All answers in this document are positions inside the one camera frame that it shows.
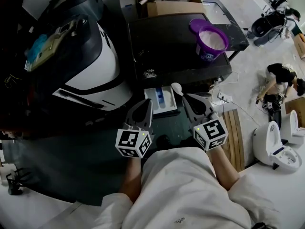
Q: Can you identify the white detergent powder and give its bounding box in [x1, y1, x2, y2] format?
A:
[199, 30, 226, 51]

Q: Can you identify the black and white appliance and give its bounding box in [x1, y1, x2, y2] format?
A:
[30, 0, 133, 112]

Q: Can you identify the white power strip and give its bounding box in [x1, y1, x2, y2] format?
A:
[217, 92, 233, 104]

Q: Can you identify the brown cardboard box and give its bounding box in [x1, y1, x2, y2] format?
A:
[293, 32, 305, 61]
[284, 96, 305, 128]

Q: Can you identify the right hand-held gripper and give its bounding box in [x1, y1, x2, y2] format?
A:
[182, 93, 229, 152]

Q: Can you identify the black marble table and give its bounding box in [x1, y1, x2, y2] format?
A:
[197, 0, 250, 62]

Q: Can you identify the black washing machine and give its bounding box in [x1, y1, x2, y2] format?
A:
[127, 12, 233, 150]

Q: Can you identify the white detergent drawer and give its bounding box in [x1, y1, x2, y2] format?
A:
[143, 85, 179, 115]

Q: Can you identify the black toilet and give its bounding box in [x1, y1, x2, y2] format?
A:
[251, 10, 287, 48]

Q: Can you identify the person's left forearm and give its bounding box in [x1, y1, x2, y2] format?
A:
[118, 156, 149, 203]

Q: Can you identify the white carton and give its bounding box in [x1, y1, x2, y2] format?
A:
[119, 0, 139, 23]

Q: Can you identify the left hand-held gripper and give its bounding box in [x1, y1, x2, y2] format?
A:
[115, 98, 153, 159]

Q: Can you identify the purple detergent tub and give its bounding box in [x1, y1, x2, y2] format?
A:
[195, 25, 230, 62]

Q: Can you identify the white toilet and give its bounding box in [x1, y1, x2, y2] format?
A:
[252, 120, 303, 174]
[280, 109, 305, 146]

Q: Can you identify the purple tub lid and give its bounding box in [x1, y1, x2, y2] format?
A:
[189, 18, 211, 36]

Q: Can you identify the black metal stand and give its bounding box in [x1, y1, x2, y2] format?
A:
[5, 167, 25, 196]

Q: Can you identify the wooden slatted board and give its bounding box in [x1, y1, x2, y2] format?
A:
[222, 108, 246, 172]

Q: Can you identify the person's white clothing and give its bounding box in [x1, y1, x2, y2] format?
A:
[92, 146, 282, 229]

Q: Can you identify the white plastic scoop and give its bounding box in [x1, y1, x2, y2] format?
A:
[171, 82, 185, 98]

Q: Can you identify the open cardboard box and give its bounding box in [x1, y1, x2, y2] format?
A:
[139, 0, 203, 18]

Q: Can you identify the person's right forearm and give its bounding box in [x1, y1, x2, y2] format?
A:
[206, 147, 240, 192]

